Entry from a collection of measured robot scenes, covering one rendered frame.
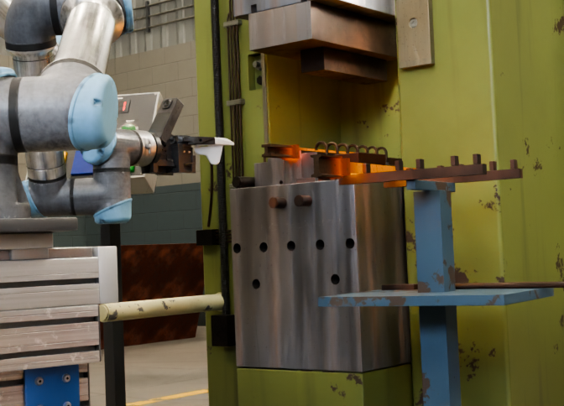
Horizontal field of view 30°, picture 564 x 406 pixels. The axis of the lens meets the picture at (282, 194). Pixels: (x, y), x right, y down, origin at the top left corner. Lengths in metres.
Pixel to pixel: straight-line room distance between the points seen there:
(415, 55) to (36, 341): 1.30
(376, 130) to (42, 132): 1.59
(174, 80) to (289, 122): 8.51
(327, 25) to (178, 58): 8.77
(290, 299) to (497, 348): 0.50
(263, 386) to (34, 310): 1.09
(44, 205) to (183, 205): 9.10
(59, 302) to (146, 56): 10.17
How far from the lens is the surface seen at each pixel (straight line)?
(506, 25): 2.59
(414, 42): 2.58
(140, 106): 2.88
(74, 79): 1.63
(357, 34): 2.77
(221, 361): 2.97
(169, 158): 2.26
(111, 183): 2.12
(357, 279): 2.43
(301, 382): 2.54
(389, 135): 3.02
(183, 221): 11.22
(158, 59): 11.62
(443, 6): 2.58
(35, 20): 2.01
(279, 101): 2.90
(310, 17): 2.62
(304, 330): 2.52
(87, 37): 1.81
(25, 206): 1.64
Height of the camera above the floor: 0.76
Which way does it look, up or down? 3 degrees up
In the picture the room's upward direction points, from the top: 2 degrees counter-clockwise
